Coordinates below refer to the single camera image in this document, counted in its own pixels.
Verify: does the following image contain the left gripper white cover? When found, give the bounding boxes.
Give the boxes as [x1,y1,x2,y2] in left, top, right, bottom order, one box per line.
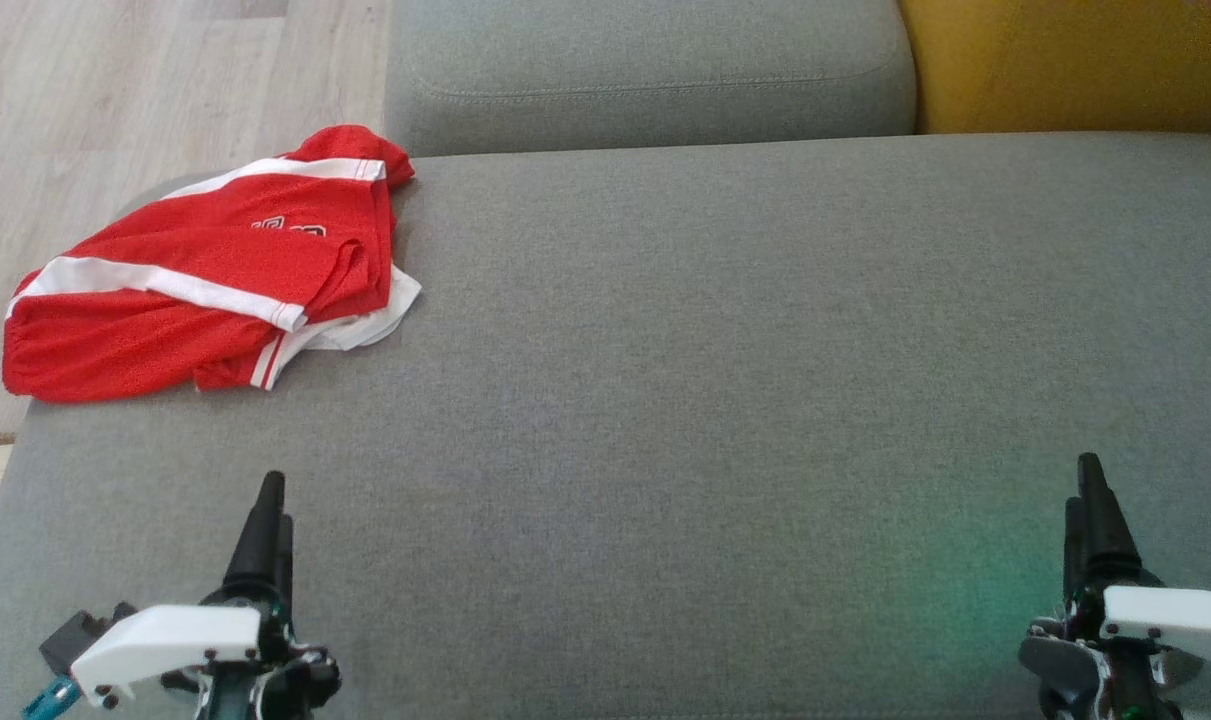
[70,471,343,720]

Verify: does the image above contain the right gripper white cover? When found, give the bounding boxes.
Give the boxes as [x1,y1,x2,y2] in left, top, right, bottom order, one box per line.
[1018,453,1211,720]

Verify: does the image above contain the red Bulls jersey white sleeves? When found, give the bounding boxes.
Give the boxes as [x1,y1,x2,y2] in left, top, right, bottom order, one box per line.
[2,262,423,404]

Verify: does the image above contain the red shorts with white stripes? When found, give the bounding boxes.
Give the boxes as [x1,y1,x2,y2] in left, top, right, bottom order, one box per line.
[5,125,416,336]

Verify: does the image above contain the grey sofa seat cushion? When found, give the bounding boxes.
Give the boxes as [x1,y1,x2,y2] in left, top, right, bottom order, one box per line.
[0,133,1211,720]

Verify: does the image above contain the yellow sofa cushion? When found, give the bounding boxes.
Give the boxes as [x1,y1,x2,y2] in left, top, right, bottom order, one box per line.
[900,0,1211,136]

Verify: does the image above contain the grey sofa back cushion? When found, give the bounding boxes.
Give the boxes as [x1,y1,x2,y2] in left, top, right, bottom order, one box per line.
[383,0,918,158]

